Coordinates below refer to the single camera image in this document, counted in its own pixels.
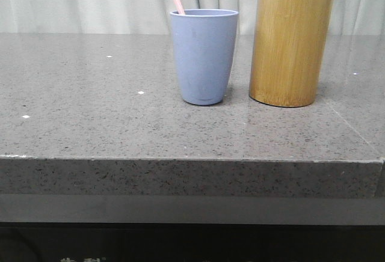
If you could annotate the blue plastic cup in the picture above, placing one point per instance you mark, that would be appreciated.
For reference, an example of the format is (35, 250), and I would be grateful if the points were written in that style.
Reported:
(203, 47)

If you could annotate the bamboo cylinder holder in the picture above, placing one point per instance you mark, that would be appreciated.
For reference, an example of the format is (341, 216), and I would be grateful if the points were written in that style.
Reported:
(289, 43)

